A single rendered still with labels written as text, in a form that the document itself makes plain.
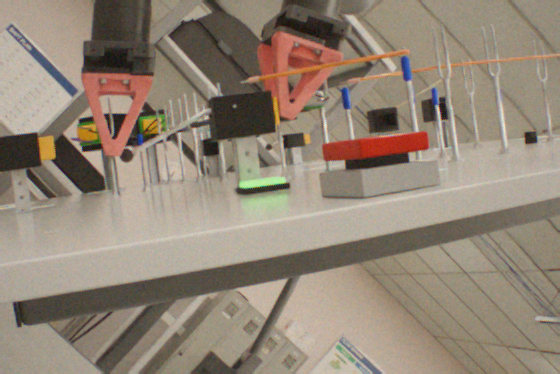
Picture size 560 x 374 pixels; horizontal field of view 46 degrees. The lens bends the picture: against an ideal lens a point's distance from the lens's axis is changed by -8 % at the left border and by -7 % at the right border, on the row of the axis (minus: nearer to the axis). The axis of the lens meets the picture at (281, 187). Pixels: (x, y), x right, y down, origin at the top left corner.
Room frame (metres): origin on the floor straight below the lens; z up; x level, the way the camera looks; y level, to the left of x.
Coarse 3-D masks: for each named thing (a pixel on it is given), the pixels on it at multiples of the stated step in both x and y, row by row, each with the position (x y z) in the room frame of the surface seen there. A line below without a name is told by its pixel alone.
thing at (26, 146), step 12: (36, 132) 0.85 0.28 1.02; (0, 144) 0.85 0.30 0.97; (12, 144) 0.85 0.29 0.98; (24, 144) 0.85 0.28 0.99; (36, 144) 0.86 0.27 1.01; (0, 156) 0.85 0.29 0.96; (12, 156) 0.85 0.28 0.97; (24, 156) 0.86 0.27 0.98; (36, 156) 0.86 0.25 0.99; (0, 168) 0.85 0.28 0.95; (12, 168) 0.86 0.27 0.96; (24, 168) 0.87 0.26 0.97; (12, 180) 0.87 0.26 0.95; (24, 180) 0.87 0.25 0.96; (24, 192) 0.88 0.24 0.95; (24, 204) 0.88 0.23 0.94
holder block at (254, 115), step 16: (224, 96) 0.61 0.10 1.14; (240, 96) 0.61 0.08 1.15; (256, 96) 0.61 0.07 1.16; (224, 112) 0.62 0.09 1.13; (240, 112) 0.62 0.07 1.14; (256, 112) 0.62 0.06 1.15; (272, 112) 0.62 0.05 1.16; (224, 128) 0.62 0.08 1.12; (240, 128) 0.62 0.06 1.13; (256, 128) 0.62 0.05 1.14; (272, 128) 0.62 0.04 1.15
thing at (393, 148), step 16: (336, 144) 0.40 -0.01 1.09; (352, 144) 0.38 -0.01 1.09; (368, 144) 0.38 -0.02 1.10; (384, 144) 0.38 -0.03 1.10; (400, 144) 0.38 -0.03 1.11; (416, 144) 0.38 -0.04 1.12; (336, 160) 0.41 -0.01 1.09; (352, 160) 0.41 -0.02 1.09; (368, 160) 0.39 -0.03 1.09; (384, 160) 0.39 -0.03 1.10; (400, 160) 0.39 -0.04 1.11
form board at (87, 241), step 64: (128, 192) 1.10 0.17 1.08; (192, 192) 0.77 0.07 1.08; (320, 192) 0.48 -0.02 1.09; (448, 192) 0.35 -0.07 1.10; (512, 192) 0.36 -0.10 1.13; (0, 256) 0.35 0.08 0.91; (64, 256) 0.32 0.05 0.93; (128, 256) 0.32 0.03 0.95; (192, 256) 0.33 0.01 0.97; (256, 256) 0.34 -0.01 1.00
